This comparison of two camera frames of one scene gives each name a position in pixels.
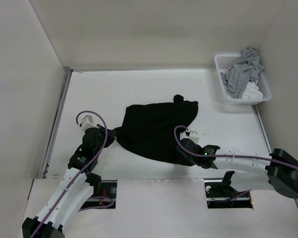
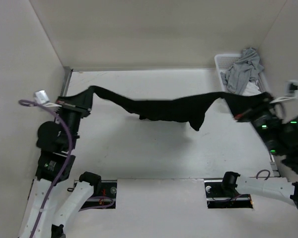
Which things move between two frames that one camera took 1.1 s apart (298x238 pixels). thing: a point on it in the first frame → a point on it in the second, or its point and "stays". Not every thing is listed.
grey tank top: x=244 y=71 stays
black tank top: x=149 y=129 → x=191 y=109
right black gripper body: x=187 y=161 → x=260 y=113
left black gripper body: x=99 y=148 → x=71 y=108
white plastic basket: x=224 y=61 stays
